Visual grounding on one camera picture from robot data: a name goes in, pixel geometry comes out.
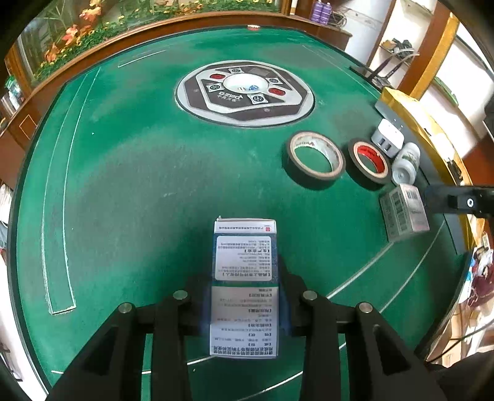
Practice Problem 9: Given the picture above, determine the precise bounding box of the dark bag on shelf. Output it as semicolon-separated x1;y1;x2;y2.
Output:
384;38;420;58

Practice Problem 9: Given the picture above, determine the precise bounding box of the flower wall mural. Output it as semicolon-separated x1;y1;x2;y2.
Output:
15;0;287;82

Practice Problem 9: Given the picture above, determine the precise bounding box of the white wall shelf unit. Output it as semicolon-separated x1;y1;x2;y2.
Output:
365;0;494;130

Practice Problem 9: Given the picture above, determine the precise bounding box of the white pill bottle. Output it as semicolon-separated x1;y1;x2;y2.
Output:
391;142;421;186

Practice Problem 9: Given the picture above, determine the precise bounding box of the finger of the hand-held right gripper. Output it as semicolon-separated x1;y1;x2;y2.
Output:
422;184;494;219

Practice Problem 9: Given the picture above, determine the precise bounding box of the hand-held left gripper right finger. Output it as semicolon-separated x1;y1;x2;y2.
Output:
278;256;448;401

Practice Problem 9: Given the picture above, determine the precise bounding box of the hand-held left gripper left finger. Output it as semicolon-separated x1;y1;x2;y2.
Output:
46;274;213;401

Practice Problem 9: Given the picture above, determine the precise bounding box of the round mahjong table control panel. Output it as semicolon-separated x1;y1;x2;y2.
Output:
174;61;316;127

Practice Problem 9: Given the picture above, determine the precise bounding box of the white power adapter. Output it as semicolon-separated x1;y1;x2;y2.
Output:
371;119;405;159

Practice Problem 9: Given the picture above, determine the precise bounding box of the pink white barcode carton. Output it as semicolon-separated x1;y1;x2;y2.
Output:
379;183;430;243

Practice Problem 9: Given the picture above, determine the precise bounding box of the gold-rimmed white box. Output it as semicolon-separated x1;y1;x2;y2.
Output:
376;87;476;256

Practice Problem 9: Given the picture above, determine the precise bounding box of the black tape roll red core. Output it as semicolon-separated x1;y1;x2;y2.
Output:
347;138;391;187

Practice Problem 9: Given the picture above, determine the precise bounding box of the maroon cloth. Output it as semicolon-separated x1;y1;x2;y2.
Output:
469;247;494;309

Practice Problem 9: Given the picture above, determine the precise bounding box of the blue white medicine box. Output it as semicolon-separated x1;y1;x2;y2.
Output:
209;216;279;359

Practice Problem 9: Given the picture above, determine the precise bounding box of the black tape roll white core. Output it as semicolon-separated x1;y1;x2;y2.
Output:
286;131;345;184

